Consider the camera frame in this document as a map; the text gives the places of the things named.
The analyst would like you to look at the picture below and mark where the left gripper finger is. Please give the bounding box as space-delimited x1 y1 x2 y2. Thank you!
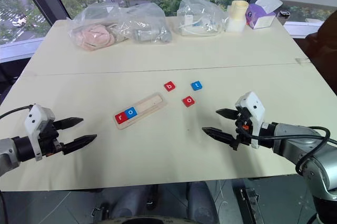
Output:
54 117 84 131
62 134 98 155

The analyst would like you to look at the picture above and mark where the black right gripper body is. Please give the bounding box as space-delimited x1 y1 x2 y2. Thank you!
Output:
230 109 254 152

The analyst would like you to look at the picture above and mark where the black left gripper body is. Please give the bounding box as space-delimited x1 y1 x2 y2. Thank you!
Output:
38 119 65 158

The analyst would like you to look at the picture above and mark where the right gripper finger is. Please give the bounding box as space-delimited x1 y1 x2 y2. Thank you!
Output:
215 108 239 120
202 126 235 147

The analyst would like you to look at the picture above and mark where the red letter tile o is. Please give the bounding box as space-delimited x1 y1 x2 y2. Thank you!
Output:
181 95 196 108

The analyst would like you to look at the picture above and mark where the blue letter tile t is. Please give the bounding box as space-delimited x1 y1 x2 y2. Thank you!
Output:
190 80 204 92

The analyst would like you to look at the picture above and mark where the red letter tile b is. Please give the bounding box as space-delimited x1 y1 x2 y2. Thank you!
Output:
163 81 177 93

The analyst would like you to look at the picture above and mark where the wooden letter tray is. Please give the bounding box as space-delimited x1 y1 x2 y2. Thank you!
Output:
113 92 168 131

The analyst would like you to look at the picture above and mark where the red letter tile r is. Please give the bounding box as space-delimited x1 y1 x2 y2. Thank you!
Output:
114 112 128 125

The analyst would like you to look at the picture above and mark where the blue letter tile o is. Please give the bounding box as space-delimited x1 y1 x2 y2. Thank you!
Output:
124 106 138 120

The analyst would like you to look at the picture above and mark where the black metal stand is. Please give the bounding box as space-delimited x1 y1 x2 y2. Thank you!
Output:
233 186 262 224

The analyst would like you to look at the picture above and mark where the white plastic cup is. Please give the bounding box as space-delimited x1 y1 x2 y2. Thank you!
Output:
226 17 245 33

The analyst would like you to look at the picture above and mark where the clear bag with pink cloth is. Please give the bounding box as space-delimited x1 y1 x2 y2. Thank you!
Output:
67 3 174 52

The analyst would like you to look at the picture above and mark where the purple tissue box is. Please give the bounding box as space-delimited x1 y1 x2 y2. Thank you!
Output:
244 0 284 30

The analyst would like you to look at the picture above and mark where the cream plastic cup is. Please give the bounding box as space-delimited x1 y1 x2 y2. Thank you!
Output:
230 0 249 21

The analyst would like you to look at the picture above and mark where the small dark jar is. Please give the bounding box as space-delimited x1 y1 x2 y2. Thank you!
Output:
279 9 291 26

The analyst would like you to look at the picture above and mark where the dark office chair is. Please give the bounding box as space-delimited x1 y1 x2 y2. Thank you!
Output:
306 9 337 84

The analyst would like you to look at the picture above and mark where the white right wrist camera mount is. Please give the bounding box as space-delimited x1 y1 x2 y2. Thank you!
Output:
234 91 266 149

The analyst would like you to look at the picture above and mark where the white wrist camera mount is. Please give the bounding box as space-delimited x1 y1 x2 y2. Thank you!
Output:
234 91 266 149
24 104 56 162

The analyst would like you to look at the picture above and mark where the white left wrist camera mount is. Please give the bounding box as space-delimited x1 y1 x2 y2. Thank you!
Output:
24 104 56 162

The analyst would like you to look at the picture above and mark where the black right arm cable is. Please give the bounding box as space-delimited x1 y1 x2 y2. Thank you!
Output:
236 125 337 177

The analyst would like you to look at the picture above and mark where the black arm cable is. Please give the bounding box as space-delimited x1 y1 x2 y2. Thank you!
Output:
0 105 35 120
236 125 337 177

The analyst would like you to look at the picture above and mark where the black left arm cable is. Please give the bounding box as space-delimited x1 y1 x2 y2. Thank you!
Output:
0 105 35 120

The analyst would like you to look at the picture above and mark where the clear bag with white cables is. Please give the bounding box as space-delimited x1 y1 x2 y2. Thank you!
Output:
176 0 230 37

